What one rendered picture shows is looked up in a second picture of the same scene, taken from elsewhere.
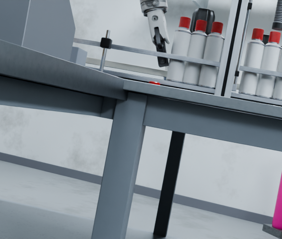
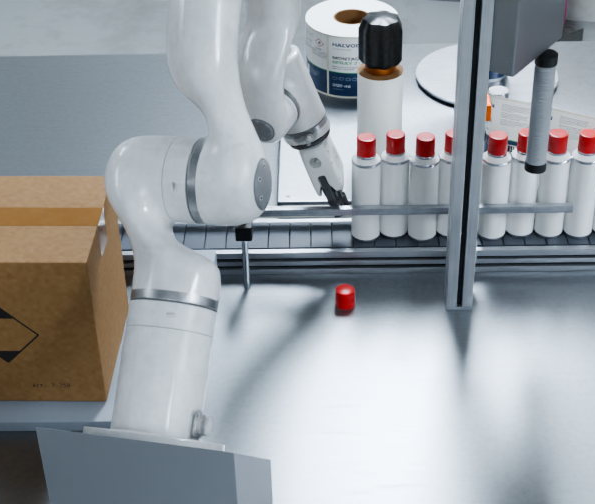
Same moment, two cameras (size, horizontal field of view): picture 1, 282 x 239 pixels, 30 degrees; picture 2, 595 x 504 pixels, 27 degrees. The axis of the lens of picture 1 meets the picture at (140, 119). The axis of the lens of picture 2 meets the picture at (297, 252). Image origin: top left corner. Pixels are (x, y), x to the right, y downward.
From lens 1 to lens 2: 143 cm
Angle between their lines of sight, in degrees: 35
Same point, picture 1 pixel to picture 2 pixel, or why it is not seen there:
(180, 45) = (367, 189)
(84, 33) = not seen: outside the picture
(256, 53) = (499, 181)
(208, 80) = (425, 231)
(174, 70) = (365, 226)
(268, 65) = (521, 192)
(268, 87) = (526, 221)
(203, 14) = (380, 38)
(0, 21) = not seen: outside the picture
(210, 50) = (421, 189)
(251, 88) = (498, 230)
